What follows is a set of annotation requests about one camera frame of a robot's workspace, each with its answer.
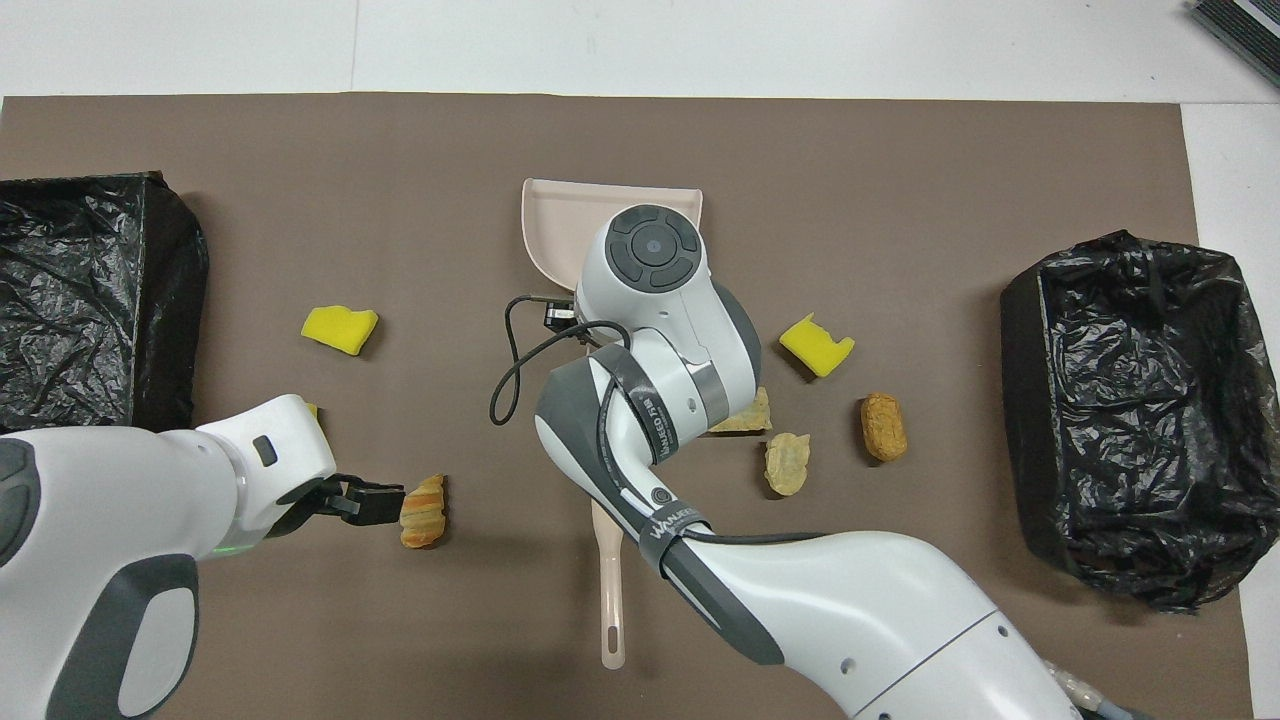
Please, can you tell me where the large yellow sponge chunk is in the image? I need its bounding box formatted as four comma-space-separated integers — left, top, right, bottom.
301, 305, 380, 358

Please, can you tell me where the orange striped sponge scrap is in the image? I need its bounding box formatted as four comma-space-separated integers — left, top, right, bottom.
400, 473, 448, 550

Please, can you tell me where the cream sponge scrap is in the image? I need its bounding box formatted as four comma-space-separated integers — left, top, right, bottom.
764, 432, 812, 497

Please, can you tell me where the black bag lined bin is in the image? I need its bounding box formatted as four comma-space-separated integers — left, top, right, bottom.
1000, 229, 1280, 614
0, 171, 211, 435

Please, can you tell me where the brown oval sponge scrap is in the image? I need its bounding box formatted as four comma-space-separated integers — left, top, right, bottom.
860, 392, 909, 463

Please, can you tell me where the beige hand brush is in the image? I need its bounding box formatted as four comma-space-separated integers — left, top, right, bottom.
590, 498, 627, 671

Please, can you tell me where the beige plastic dustpan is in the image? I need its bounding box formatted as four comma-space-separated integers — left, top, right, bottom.
521, 178, 704, 301

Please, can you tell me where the pale greenish sponge scrap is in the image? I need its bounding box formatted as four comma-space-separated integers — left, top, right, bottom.
708, 387, 774, 435

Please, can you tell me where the dark grey ribbed device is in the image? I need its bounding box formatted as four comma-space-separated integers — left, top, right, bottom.
1188, 0, 1280, 89

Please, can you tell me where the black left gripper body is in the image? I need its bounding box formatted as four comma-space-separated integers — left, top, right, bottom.
268, 474, 346, 541

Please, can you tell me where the brown paper table mat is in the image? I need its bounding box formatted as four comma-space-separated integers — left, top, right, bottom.
0, 93, 1256, 720

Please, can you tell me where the notched yellow sponge chunk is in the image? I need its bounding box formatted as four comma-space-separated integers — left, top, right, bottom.
779, 313, 856, 379

